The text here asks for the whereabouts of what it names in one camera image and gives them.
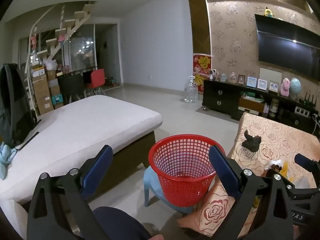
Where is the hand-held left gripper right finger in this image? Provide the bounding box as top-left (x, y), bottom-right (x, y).
top-left (209, 145), bottom-right (297, 240)

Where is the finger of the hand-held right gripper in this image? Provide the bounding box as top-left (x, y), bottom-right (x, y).
top-left (294, 153), bottom-right (320, 174)
top-left (284, 183), bottom-right (320, 202)

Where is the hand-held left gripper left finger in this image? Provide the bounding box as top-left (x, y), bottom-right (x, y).
top-left (26, 144), bottom-right (118, 240)

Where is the yellow foam net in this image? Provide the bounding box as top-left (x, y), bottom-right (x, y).
top-left (281, 162), bottom-right (291, 178)

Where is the white foam net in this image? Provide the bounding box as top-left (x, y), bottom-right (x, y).
top-left (266, 159), bottom-right (284, 170)

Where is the red plastic basket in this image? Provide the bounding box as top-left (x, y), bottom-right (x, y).
top-left (148, 134), bottom-right (226, 207)

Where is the white plastic piece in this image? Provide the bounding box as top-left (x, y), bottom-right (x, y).
top-left (290, 174), bottom-right (314, 189)

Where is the white cushioned daybed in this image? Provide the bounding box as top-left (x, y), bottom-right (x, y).
top-left (0, 94), bottom-right (163, 240)

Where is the white socket panel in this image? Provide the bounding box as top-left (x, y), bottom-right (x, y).
top-left (295, 106), bottom-right (312, 117)

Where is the blue plastic stool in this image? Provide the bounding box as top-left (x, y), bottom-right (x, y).
top-left (144, 166), bottom-right (198, 214)

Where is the black router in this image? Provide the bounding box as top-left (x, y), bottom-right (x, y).
top-left (299, 94), bottom-right (318, 105)

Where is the person's leg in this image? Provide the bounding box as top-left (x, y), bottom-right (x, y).
top-left (92, 206), bottom-right (172, 240)

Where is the wooden drawer box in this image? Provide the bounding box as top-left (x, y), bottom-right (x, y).
top-left (239, 97), bottom-right (265, 113)

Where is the black television cabinet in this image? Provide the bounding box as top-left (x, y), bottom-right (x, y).
top-left (202, 79), bottom-right (320, 135)

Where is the green paper stack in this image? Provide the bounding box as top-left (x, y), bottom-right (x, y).
top-left (241, 92), bottom-right (263, 103)

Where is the light blue globe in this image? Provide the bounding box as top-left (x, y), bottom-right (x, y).
top-left (289, 77), bottom-right (303, 98)

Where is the pink plush toy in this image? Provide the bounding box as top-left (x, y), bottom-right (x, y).
top-left (280, 78), bottom-right (291, 96)

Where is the clear large water jug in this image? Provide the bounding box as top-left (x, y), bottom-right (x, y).
top-left (184, 76), bottom-right (199, 103)

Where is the black chair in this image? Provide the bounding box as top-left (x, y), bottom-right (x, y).
top-left (60, 74), bottom-right (87, 103)

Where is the red chair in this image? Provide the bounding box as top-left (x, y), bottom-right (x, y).
top-left (86, 69), bottom-right (107, 97)

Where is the light blue cloth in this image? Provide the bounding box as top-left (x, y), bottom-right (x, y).
top-left (0, 142), bottom-right (16, 180)

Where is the stack of cardboard boxes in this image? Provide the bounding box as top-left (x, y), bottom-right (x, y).
top-left (31, 65), bottom-right (63, 115)

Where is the black backpack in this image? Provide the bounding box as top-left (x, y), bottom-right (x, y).
top-left (0, 64), bottom-right (42, 150)

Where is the red floral poster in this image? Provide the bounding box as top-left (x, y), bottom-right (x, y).
top-left (192, 53), bottom-right (213, 93)

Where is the black flat television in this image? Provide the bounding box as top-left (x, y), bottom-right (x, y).
top-left (254, 14), bottom-right (320, 80)

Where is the white staircase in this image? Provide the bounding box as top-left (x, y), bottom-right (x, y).
top-left (24, 1), bottom-right (98, 110)

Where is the white cable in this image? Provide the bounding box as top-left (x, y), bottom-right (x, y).
top-left (311, 114), bottom-right (320, 137)

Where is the white wall panel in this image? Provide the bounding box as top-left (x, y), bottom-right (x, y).
top-left (259, 67), bottom-right (282, 84)

